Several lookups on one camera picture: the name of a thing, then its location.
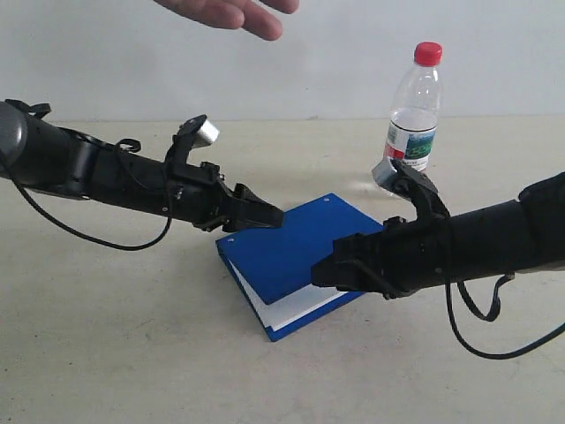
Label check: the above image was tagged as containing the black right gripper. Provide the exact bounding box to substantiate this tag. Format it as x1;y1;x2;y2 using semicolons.
310;216;450;299

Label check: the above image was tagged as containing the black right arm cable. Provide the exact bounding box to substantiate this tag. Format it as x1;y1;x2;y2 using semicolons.
443;220;565;360

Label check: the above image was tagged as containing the clear plastic water bottle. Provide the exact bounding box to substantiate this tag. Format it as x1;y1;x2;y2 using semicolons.
380;41;443;171

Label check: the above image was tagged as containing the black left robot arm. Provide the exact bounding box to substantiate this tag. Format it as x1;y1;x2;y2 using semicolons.
1;99;284;232

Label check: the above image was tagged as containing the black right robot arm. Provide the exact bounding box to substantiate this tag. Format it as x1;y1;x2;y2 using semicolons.
311;172;564;299

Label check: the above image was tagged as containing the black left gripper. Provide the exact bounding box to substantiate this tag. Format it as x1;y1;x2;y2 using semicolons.
165;161;283;233

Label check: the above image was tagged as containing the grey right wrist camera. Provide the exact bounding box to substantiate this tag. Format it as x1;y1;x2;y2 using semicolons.
372;157;438;200

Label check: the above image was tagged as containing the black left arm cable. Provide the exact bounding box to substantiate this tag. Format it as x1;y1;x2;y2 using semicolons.
0;149;173;252

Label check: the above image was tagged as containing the blue paper notebook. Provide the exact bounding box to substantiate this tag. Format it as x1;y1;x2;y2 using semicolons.
215;193;382;342

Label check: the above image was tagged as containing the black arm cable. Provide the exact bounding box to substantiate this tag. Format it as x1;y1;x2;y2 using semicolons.
443;220;565;360
0;149;173;252

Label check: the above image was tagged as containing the person's bare hand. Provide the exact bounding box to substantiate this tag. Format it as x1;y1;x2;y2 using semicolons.
156;0;300;42

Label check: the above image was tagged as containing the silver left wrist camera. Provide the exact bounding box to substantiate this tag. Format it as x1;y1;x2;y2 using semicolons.
177;114;220;148

